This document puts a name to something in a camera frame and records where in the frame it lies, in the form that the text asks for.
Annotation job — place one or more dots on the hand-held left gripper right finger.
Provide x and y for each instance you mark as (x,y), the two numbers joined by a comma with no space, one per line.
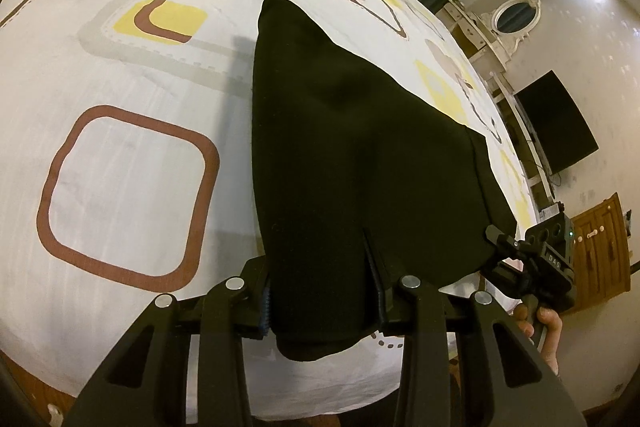
(378,302)

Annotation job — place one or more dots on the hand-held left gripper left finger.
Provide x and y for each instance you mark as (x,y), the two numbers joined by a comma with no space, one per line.
(265,307)

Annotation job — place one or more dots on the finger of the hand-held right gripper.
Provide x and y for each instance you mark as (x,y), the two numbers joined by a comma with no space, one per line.
(505,279)
(502,240)

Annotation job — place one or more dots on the black pants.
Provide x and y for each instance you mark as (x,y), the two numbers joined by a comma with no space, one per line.
(350,157)

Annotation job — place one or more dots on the person's right hand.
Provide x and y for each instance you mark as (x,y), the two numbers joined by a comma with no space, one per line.
(549,332)

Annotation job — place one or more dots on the wooden door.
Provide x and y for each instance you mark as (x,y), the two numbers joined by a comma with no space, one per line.
(600,252)

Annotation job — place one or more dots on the white television stand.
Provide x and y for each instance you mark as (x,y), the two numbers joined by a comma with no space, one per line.
(515,117)

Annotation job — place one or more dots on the black television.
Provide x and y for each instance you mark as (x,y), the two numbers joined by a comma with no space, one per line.
(555,122)

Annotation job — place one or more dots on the patterned white bed sheet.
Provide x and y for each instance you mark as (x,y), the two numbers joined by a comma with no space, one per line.
(130,187)

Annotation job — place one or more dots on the white dressing table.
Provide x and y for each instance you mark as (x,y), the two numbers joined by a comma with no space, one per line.
(470,29)

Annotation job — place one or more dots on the white oval vanity mirror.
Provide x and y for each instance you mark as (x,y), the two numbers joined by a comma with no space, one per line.
(515,16)

